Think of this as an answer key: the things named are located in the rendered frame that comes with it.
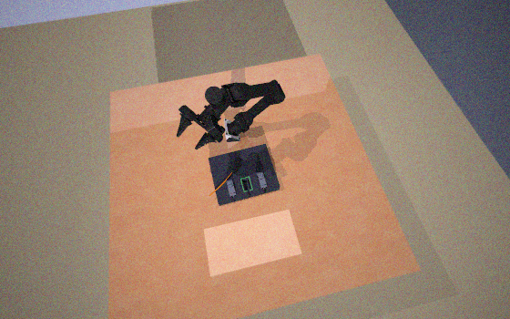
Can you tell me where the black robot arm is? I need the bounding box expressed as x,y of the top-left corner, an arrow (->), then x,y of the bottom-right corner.
201,80 -> 285,137

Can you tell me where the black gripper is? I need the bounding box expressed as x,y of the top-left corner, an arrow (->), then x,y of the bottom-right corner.
177,104 -> 223,149

